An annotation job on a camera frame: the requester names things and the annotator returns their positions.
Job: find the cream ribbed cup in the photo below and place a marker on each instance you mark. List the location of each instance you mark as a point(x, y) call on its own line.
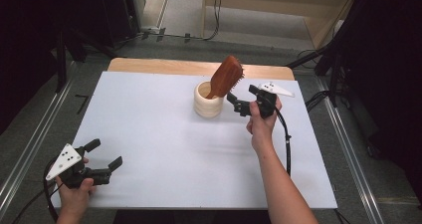
point(207, 108)

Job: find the light wooden table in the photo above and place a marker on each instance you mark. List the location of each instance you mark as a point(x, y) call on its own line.
point(159, 66)

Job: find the black metal stand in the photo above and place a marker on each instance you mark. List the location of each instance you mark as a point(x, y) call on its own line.
point(335, 74)
point(61, 61)

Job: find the person's right hand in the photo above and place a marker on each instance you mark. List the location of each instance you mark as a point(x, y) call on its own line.
point(262, 131)

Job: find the white board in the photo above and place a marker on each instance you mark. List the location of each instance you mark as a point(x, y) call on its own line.
point(166, 151)

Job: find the person's left hand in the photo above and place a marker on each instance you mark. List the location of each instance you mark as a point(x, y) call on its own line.
point(74, 199)

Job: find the dark curtain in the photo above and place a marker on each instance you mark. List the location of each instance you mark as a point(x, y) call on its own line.
point(23, 51)
point(391, 68)

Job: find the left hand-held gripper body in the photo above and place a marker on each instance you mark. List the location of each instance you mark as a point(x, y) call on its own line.
point(66, 161)

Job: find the light wooden shelf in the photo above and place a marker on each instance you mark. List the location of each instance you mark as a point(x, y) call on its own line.
point(275, 1)

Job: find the black cabinet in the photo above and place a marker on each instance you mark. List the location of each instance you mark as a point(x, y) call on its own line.
point(112, 11)

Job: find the brown wooden hairbrush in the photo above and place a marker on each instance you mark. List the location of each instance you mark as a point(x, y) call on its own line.
point(225, 78)

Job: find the aluminium rail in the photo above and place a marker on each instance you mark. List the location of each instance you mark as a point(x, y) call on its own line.
point(36, 137)
point(351, 157)

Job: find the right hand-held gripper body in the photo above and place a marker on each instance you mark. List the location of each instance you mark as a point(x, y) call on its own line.
point(267, 101)

